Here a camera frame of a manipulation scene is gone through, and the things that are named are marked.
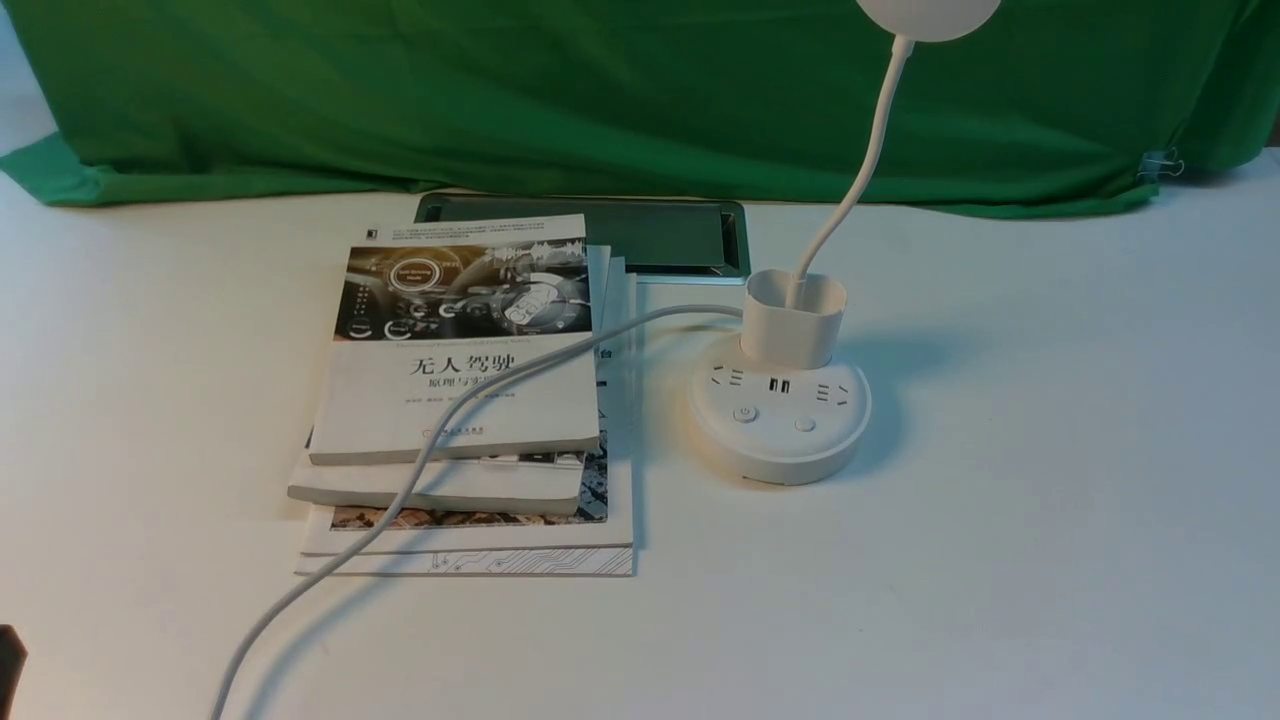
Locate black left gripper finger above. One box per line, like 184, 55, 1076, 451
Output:
0, 625, 28, 720

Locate white desk lamp with sockets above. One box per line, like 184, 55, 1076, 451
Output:
687, 1, 998, 486

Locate top book autonomous driving cover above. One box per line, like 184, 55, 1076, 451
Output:
307, 214, 609, 466

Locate bottom book circuit pattern cover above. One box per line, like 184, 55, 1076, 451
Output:
294, 272, 637, 577

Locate green backdrop cloth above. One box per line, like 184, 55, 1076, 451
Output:
3, 1, 1279, 219

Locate metal binder clip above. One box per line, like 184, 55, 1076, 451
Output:
1135, 147, 1187, 184

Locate white power cable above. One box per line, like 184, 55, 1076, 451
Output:
207, 304, 745, 720

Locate silver desk cable hatch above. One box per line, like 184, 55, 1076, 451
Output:
415, 192, 753, 284

